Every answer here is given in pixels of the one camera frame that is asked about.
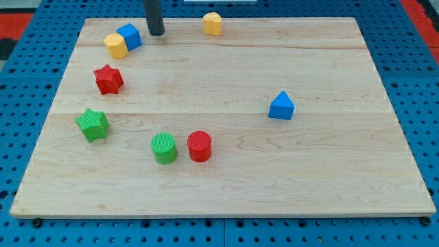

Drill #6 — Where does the yellow heart block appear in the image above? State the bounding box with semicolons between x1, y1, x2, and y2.
202;12;222;36

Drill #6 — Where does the blue triangle block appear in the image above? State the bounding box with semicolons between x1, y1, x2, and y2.
268;91;295;120

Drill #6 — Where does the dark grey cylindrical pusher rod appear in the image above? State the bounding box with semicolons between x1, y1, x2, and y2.
143;0;165;36

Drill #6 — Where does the red cylinder block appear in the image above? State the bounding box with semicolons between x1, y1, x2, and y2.
187;130;212;162

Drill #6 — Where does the blue cube block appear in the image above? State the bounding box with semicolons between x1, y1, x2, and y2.
116;23;143;51

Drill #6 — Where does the green star block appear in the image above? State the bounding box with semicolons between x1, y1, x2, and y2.
75;108;110;143

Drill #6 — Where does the light wooden board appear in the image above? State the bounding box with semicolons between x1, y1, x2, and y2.
10;17;436;219

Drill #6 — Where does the red star block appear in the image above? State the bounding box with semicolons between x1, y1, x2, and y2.
93;64;124;95

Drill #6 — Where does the yellow hexagon block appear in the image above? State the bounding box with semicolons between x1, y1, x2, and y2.
104;33;128;59

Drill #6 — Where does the green cylinder block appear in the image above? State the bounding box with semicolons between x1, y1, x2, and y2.
150;132;178;165

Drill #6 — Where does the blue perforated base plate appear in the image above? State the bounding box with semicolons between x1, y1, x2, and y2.
1;1;438;246

